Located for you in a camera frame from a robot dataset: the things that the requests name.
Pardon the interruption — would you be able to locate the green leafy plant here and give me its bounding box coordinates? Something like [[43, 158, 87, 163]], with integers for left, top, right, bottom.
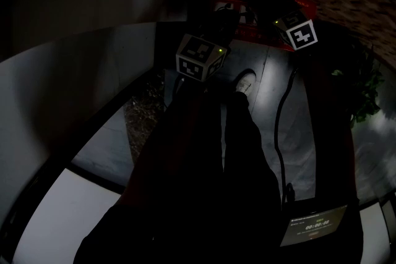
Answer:
[[331, 46, 387, 129]]

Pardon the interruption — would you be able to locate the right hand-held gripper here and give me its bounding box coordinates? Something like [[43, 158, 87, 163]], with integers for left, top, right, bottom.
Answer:
[[273, 11, 319, 52]]

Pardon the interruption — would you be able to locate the red fire extinguisher box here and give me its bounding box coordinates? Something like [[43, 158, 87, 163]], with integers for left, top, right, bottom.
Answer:
[[209, 0, 318, 53]]

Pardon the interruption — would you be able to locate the person's black clothing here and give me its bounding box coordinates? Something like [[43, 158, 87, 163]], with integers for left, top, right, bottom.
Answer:
[[73, 80, 363, 264]]

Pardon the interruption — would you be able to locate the black baseboard strip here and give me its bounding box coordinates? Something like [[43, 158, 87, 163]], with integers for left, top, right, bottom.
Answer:
[[0, 70, 165, 226]]

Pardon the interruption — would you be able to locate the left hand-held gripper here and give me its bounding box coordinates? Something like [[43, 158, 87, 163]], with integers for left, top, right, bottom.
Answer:
[[175, 11, 239, 83]]

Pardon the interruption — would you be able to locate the person's left forearm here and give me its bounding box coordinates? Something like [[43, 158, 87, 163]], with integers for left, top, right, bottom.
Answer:
[[123, 79, 204, 207]]

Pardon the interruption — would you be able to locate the black phone with screen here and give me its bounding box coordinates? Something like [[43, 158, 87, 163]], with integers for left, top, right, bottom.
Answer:
[[279, 203, 349, 248]]

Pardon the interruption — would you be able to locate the person's right forearm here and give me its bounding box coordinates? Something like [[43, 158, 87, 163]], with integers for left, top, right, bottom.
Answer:
[[301, 48, 357, 205]]

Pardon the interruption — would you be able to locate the person's white shoe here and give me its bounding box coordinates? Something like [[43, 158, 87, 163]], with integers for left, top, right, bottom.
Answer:
[[234, 69, 257, 94]]

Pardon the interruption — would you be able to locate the black cable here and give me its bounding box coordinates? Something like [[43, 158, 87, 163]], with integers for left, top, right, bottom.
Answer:
[[273, 66, 295, 205]]

